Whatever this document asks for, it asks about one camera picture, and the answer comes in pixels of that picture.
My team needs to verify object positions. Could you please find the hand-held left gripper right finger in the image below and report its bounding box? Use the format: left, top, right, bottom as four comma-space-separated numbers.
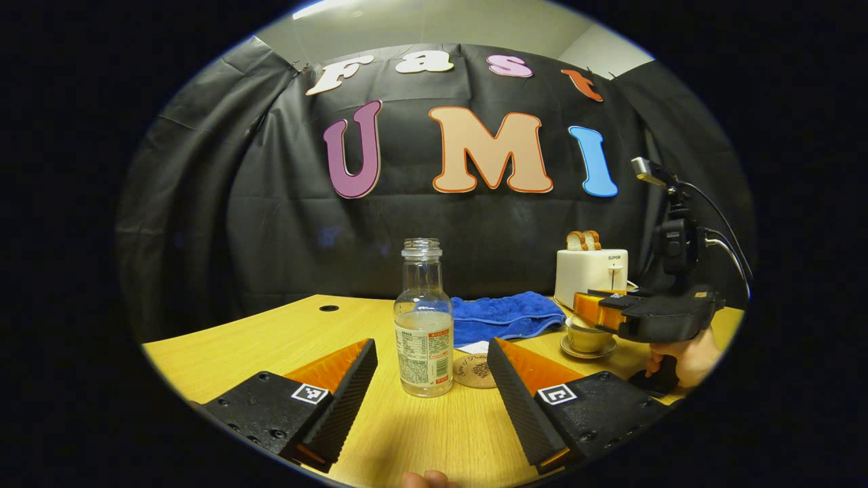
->
487, 337, 679, 475

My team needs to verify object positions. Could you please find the cream ceramic saucer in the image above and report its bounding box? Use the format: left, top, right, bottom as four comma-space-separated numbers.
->
560, 333, 618, 360

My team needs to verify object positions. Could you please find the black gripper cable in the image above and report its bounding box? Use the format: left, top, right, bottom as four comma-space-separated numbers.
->
678, 178, 755, 299

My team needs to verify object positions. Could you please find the cream ceramic teacup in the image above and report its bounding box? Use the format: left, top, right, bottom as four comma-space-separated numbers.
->
566, 319, 614, 354

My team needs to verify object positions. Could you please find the white toaster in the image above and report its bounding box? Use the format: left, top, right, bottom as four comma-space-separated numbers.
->
554, 248, 629, 311

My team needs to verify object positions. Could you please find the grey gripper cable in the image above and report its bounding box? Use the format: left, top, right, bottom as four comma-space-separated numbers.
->
705, 236, 752, 299

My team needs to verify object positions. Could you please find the round cork coaster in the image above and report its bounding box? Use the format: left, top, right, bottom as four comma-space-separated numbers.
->
452, 349, 499, 390

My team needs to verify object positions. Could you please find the black backdrop cloth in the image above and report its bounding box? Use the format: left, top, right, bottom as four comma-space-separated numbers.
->
115, 35, 757, 343

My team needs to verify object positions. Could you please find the clear glass water bottle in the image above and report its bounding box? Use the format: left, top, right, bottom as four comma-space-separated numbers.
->
393, 238, 454, 399

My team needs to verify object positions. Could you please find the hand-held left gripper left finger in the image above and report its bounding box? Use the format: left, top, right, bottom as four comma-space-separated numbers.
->
202, 338, 379, 474

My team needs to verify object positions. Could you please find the blue towel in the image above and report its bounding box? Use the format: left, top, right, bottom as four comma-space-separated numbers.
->
450, 291, 567, 348

